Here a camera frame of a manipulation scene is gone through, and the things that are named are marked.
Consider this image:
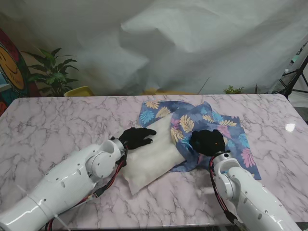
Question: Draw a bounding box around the red black right arm cable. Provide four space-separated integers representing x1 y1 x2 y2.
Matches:
208 156 244 227

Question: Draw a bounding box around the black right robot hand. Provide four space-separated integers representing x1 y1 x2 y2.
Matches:
190 129 227 156

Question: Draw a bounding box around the white zip tie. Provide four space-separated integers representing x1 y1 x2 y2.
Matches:
54 215 69 228

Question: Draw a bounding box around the colourful smiley face board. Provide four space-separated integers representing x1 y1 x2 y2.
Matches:
0 28 40 116

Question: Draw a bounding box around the red black left arm cable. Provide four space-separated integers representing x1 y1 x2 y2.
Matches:
43 146 128 231

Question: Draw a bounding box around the yellow plastic chair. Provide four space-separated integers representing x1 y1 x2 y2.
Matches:
64 86 96 97

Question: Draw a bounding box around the small green plant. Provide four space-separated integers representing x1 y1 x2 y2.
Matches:
223 85 245 95

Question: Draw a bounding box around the blue leaf print pillowcase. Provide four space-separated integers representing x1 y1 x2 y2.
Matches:
138 100 262 181

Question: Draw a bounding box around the large green potted plant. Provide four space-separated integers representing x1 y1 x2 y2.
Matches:
21 47 79 97

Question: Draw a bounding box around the white backdrop sheet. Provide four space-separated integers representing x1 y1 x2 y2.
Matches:
0 0 308 96

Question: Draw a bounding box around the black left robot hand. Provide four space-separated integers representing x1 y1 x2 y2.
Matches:
119 127 157 150

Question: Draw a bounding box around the white pillow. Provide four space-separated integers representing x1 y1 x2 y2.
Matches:
121 117 185 195

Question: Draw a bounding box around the red black arm cable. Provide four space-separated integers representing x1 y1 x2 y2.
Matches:
208 156 244 227
43 146 128 231

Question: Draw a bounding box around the black tripod stand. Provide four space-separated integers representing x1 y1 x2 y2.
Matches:
271 40 308 101

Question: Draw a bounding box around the thin brown stick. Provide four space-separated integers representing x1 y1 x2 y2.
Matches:
197 77 209 95

